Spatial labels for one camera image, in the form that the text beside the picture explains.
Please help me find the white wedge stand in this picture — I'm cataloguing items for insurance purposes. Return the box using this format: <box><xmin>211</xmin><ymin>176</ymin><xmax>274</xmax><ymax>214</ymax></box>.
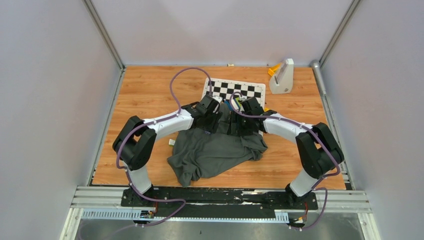
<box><xmin>269</xmin><ymin>58</ymin><xmax>294</xmax><ymax>95</ymax></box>

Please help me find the colourful stacked block tower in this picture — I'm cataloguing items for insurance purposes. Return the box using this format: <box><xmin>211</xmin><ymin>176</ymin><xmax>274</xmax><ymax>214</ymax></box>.
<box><xmin>224</xmin><ymin>97</ymin><xmax>242</xmax><ymax>112</ymax></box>

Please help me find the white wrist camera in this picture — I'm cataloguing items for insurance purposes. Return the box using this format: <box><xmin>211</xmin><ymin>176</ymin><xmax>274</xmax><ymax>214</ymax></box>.
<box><xmin>235</xmin><ymin>96</ymin><xmax>247</xmax><ymax>104</ymax></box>
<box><xmin>212</xmin><ymin>95</ymin><xmax>223</xmax><ymax>104</ymax></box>

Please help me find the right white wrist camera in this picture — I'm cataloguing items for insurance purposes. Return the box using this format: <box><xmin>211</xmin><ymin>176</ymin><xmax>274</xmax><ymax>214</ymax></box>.
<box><xmin>235</xmin><ymin>96</ymin><xmax>247</xmax><ymax>104</ymax></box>

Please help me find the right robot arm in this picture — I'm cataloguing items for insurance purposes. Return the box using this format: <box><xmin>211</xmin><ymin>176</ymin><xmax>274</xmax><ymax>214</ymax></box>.
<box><xmin>228</xmin><ymin>95</ymin><xmax>345</xmax><ymax>209</ymax></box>

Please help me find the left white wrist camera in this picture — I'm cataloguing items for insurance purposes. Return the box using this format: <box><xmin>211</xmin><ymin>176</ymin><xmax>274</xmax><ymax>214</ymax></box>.
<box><xmin>212</xmin><ymin>95</ymin><xmax>223</xmax><ymax>104</ymax></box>

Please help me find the black white checkerboard mat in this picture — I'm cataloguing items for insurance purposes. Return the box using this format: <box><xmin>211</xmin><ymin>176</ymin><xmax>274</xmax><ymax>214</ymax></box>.
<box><xmin>200</xmin><ymin>78</ymin><xmax>266</xmax><ymax>107</ymax></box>

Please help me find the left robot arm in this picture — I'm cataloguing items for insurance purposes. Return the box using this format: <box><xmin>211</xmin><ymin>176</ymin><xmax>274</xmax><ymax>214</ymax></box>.
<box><xmin>112</xmin><ymin>95</ymin><xmax>223</xmax><ymax>207</ymax></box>

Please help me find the grey t-shirt garment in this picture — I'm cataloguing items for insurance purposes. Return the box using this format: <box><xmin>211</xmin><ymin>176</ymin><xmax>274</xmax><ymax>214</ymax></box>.
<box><xmin>167</xmin><ymin>103</ymin><xmax>268</xmax><ymax>187</ymax></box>

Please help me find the white garment label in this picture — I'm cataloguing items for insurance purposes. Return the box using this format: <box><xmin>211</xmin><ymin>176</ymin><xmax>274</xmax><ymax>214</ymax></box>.
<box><xmin>168</xmin><ymin>139</ymin><xmax>176</xmax><ymax>146</ymax></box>

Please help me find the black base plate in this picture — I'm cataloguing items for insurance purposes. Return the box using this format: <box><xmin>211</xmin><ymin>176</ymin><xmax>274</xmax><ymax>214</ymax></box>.
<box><xmin>120</xmin><ymin>186</ymin><xmax>318</xmax><ymax>219</ymax></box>

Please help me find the orange clip behind stand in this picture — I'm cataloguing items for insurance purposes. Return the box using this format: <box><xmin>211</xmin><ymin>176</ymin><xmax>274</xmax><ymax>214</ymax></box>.
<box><xmin>267</xmin><ymin>62</ymin><xmax>282</xmax><ymax>77</ymax></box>

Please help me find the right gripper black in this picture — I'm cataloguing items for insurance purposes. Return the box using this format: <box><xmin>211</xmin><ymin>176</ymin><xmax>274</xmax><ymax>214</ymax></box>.
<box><xmin>228</xmin><ymin>111</ymin><xmax>253</xmax><ymax>136</ymax></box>

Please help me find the aluminium frame rail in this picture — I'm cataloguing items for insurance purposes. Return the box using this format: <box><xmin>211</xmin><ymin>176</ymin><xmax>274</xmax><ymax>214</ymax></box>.
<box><xmin>60</xmin><ymin>186</ymin><xmax>380</xmax><ymax>240</ymax></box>

